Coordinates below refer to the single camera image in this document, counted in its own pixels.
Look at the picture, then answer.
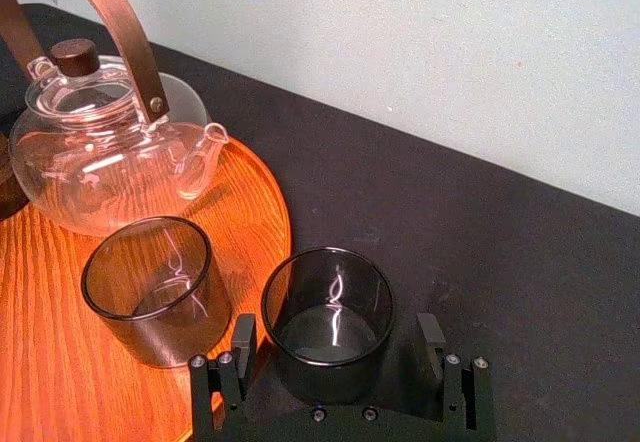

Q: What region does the clear glass teapot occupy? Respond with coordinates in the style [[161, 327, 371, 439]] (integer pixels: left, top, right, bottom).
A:
[[8, 54, 231, 237]]

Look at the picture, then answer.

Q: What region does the round wooden tray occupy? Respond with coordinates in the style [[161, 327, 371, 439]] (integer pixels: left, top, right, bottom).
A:
[[0, 126, 293, 442]]

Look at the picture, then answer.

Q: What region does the brown teapot handle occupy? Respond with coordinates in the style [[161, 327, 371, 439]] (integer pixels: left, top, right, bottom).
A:
[[0, 0, 170, 124]]

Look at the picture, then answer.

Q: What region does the smoked glass tumbler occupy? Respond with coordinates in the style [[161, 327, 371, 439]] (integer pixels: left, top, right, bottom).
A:
[[80, 215, 233, 369], [260, 247, 396, 403]]

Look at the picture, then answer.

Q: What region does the dark brown object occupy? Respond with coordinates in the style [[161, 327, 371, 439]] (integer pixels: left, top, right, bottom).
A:
[[0, 129, 32, 222]]

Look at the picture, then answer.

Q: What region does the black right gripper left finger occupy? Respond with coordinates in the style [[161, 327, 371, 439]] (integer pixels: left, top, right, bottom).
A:
[[188, 313, 260, 432]]

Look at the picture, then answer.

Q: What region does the black table cloth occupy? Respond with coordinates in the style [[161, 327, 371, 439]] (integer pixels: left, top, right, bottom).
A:
[[0, 2, 640, 442]]

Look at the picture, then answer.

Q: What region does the glass lid with wooden knob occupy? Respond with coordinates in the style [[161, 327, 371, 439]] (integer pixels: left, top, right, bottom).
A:
[[24, 38, 142, 125]]

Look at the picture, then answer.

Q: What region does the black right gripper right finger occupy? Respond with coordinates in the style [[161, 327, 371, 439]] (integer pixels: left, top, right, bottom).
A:
[[415, 312, 496, 432]]

